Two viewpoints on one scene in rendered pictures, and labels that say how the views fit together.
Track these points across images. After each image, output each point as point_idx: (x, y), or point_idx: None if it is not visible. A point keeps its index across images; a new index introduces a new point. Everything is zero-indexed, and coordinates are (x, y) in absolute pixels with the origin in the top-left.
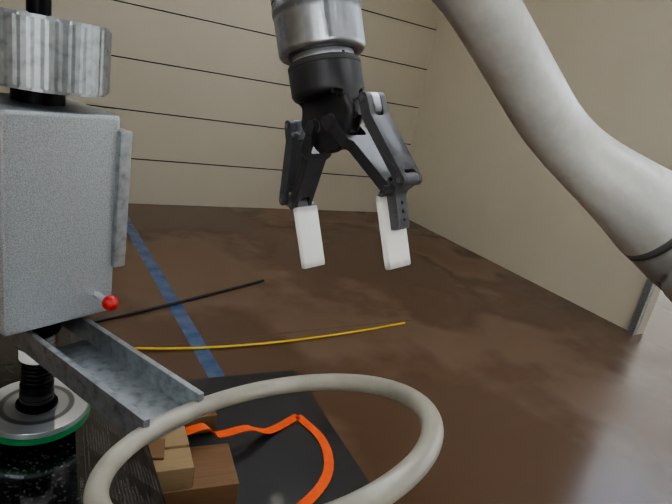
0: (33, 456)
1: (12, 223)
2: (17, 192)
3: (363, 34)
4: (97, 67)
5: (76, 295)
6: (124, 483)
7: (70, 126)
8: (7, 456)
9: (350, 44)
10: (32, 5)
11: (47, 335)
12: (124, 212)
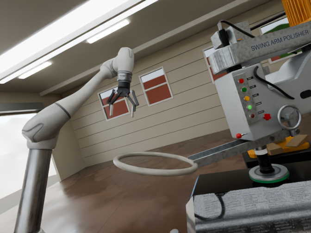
0: (251, 181)
1: (223, 107)
2: (221, 99)
3: (117, 78)
4: (216, 63)
5: (241, 131)
6: (260, 214)
7: (222, 80)
8: None
9: (118, 81)
10: None
11: None
12: (240, 104)
